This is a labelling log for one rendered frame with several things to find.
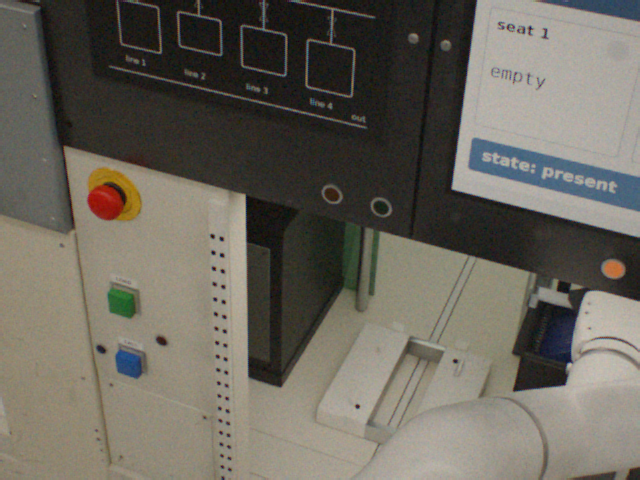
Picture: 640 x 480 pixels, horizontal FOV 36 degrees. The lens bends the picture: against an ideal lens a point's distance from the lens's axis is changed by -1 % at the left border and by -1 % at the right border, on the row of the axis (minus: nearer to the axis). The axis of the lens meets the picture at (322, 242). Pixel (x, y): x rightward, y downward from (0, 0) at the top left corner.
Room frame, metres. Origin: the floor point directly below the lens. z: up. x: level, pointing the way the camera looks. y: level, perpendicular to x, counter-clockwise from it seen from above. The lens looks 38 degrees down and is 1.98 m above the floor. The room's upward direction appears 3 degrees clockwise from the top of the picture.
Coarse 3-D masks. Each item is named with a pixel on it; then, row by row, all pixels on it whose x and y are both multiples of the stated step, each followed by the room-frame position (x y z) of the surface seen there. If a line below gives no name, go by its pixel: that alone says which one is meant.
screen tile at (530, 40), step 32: (512, 32) 0.74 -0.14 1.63; (544, 32) 0.73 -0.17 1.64; (576, 32) 0.72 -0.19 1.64; (608, 32) 0.71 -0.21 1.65; (544, 64) 0.73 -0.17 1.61; (576, 64) 0.72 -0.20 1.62; (608, 64) 0.71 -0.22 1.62; (480, 96) 0.75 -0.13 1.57; (512, 96) 0.74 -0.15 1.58; (544, 96) 0.73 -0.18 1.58; (608, 96) 0.71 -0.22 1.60; (512, 128) 0.74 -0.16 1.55; (544, 128) 0.73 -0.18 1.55; (576, 128) 0.72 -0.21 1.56; (608, 128) 0.71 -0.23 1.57
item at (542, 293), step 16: (544, 288) 1.01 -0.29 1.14; (560, 288) 1.09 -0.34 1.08; (528, 304) 1.00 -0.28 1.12; (544, 304) 1.04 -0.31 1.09; (560, 304) 0.99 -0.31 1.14; (528, 320) 0.97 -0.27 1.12; (544, 320) 1.04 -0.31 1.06; (528, 336) 0.94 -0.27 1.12; (512, 352) 0.91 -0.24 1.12; (528, 352) 0.96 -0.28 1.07; (528, 368) 0.91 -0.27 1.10; (544, 368) 0.90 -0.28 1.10; (560, 368) 0.89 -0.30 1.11; (528, 384) 0.91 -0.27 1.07; (544, 384) 0.90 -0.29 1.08; (560, 384) 0.89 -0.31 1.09
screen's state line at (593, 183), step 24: (480, 144) 0.74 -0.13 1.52; (504, 144) 0.74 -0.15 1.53; (480, 168) 0.74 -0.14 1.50; (504, 168) 0.74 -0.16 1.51; (528, 168) 0.73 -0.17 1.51; (552, 168) 0.72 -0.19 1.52; (576, 168) 0.71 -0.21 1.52; (600, 168) 0.71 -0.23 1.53; (576, 192) 0.71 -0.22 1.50; (600, 192) 0.71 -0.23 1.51; (624, 192) 0.70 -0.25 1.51
